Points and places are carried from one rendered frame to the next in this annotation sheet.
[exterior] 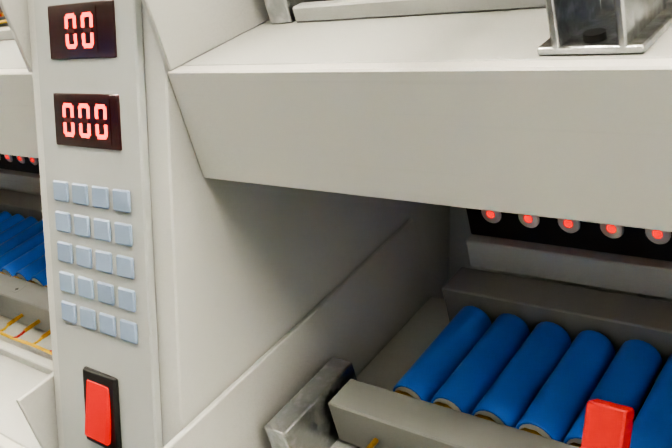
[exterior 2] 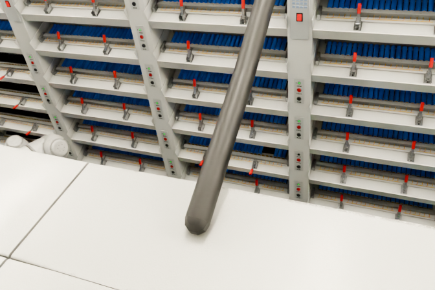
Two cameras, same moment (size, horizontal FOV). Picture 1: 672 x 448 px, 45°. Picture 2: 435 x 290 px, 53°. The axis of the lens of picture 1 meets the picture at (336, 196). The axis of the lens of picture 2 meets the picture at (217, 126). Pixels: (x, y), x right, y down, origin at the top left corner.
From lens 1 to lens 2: 1.43 m
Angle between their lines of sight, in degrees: 31
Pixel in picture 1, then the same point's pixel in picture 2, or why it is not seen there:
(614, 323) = not seen: outside the picture
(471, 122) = not seen: outside the picture
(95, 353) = (298, 10)
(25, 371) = not seen: hidden behind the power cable
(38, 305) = not seen: hidden behind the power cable
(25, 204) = not seen: outside the picture
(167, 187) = not seen: outside the picture
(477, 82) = not seen: outside the picture
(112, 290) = (303, 2)
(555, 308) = not seen: outside the picture
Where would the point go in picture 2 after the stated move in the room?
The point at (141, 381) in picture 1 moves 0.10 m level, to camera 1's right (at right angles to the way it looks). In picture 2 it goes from (307, 12) to (331, 6)
